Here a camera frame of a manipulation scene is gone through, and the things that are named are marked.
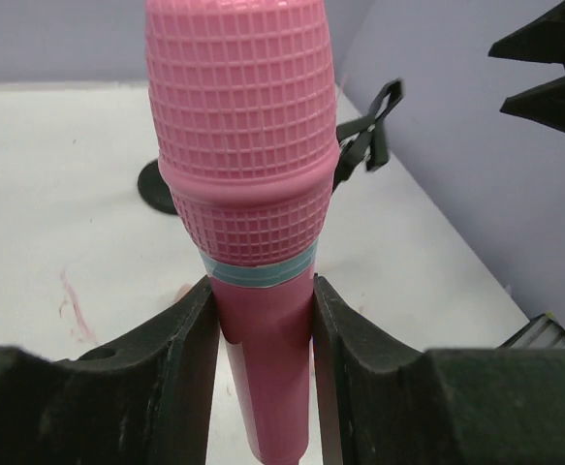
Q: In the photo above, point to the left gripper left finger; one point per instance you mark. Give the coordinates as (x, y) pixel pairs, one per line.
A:
(142, 398)

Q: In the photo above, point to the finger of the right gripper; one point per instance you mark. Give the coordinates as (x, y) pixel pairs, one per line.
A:
(543, 104)
(540, 41)

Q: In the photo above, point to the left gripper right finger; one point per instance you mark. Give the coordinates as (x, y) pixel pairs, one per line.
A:
(383, 402)

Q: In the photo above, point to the pink toy microphone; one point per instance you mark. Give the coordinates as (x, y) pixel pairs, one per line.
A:
(243, 99)

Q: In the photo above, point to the black round-base stand front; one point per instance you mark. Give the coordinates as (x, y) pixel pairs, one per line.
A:
(361, 140)

